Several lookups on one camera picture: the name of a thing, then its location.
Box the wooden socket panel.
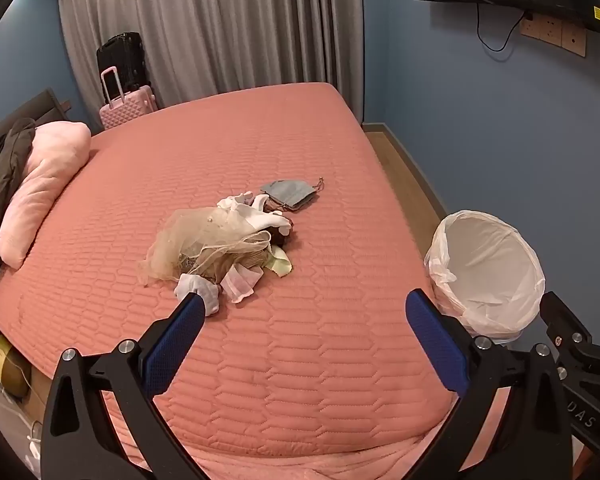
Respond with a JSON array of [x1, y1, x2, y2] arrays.
[[520, 12, 588, 58]]

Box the light green cloth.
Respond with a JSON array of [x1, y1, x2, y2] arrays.
[[265, 252, 294, 277]]

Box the dark red velvet scrunchie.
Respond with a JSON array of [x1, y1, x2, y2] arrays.
[[269, 219, 294, 250]]

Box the black television cable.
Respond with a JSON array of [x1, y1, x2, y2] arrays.
[[475, 0, 533, 53]]

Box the dark jacket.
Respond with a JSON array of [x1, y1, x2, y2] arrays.
[[0, 119, 37, 256]]

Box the grey-brown headboard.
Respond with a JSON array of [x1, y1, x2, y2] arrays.
[[0, 88, 73, 143]]

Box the pink pillow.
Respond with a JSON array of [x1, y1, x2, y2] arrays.
[[0, 121, 92, 269]]

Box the bed with pink quilted cover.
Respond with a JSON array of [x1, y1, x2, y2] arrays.
[[0, 81, 511, 480]]

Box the trash bin with white liner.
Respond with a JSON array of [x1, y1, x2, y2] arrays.
[[424, 210, 547, 343]]

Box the pink and white striped cloth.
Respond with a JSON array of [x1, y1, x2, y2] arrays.
[[221, 265, 265, 304]]

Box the beige tulle fabric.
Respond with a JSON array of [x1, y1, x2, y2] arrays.
[[139, 206, 273, 286]]

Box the pink suitcase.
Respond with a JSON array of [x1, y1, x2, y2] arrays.
[[99, 66, 159, 131]]

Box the grey drawstring pouch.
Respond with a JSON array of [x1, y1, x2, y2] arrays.
[[260, 176, 326, 209]]

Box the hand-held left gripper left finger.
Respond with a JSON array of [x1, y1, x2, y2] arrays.
[[40, 292, 211, 480]]

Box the black suitcase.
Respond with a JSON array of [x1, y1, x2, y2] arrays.
[[96, 32, 148, 106]]

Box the grey curtain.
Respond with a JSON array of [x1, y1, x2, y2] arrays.
[[57, 0, 363, 126]]

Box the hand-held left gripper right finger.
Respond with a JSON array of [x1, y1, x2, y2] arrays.
[[405, 288, 576, 480]]

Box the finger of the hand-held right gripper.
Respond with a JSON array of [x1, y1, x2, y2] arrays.
[[540, 291, 600, 378]]

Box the olive green bag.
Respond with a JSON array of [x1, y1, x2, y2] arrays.
[[0, 325, 31, 398]]

